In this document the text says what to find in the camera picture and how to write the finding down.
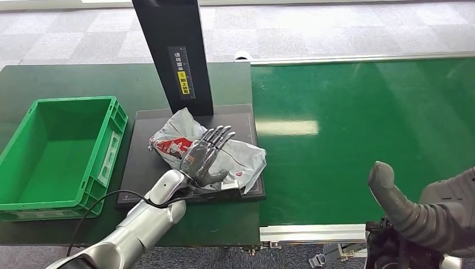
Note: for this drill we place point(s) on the black yellow column label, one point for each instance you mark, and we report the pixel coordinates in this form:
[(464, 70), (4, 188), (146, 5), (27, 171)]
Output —
[(182, 74)]

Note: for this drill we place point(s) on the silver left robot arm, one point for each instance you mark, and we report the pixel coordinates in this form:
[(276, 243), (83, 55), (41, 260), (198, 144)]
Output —
[(148, 222)]

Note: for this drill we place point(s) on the aluminium conveyor side rail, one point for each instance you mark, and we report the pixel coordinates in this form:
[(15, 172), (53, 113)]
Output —
[(315, 233), (352, 58)]

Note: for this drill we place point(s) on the grey conveyor support bracket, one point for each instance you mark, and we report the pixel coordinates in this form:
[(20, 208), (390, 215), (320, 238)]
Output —
[(334, 254)]

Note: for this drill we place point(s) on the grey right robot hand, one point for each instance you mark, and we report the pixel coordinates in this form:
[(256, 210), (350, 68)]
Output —
[(438, 219)]

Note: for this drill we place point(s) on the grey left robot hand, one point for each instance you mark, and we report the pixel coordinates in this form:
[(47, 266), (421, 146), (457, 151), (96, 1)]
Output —
[(198, 163)]

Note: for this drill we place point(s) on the green conveyor belt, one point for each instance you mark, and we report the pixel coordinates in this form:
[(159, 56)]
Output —
[(315, 167)]

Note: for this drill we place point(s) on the green plastic crate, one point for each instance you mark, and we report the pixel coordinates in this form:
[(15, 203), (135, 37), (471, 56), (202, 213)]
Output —
[(55, 167)]

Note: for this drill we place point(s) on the white red printed package bag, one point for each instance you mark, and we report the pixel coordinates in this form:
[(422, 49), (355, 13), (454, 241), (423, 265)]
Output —
[(241, 159)]

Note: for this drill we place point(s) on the black scanner base plate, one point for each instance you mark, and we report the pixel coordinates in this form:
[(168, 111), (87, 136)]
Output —
[(141, 174)]

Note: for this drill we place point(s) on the white conveyor roller cap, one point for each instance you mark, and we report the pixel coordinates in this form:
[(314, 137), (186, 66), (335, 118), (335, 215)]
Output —
[(243, 55)]

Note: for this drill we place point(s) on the black scanner column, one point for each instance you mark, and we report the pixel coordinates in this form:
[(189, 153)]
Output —
[(163, 37)]

